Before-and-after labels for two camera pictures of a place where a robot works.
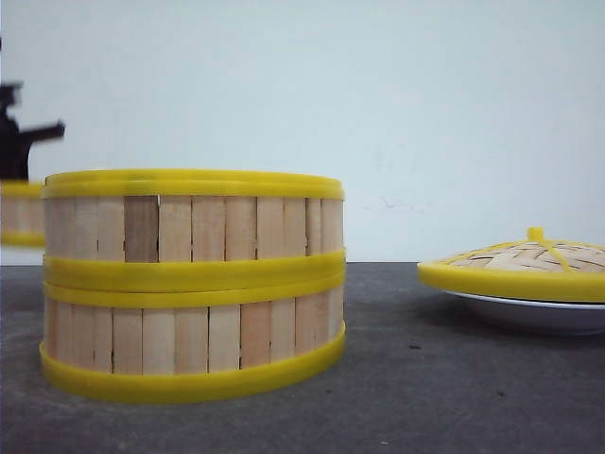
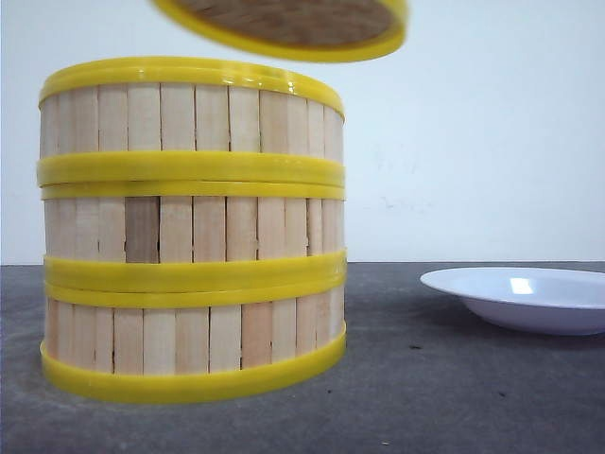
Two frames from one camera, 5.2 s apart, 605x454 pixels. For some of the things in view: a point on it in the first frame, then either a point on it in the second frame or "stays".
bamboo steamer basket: [156, 343] stays
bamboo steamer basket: [23, 214] -> [185, 119]
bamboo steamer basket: [194, 229] stays
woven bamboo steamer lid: [534, 268] -> [295, 30]
